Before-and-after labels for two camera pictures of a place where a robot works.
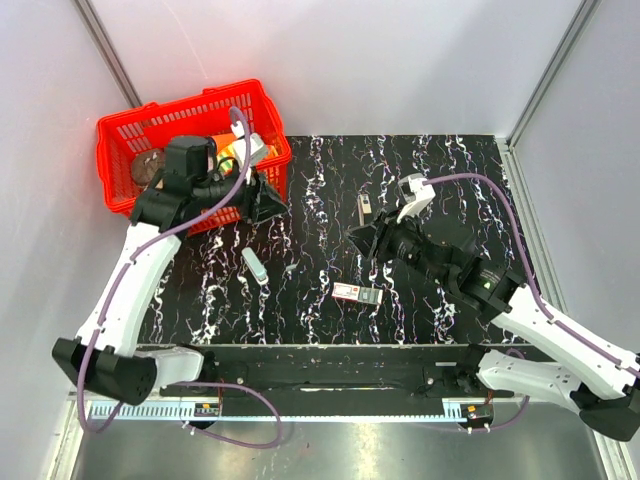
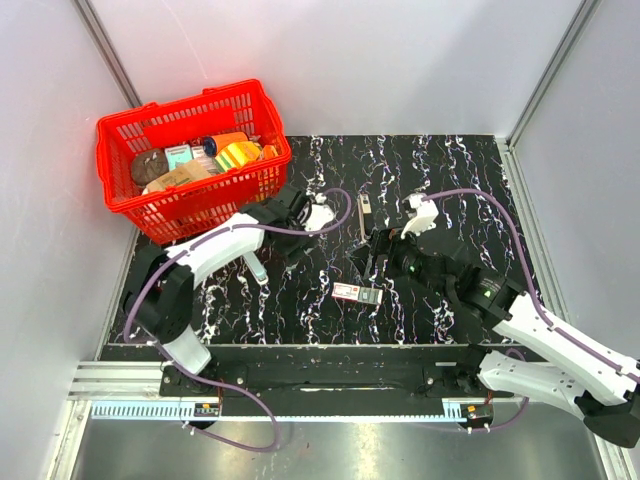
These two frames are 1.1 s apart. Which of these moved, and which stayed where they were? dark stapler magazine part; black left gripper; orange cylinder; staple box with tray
Moved: black left gripper
Stayed: orange cylinder; staple box with tray; dark stapler magazine part
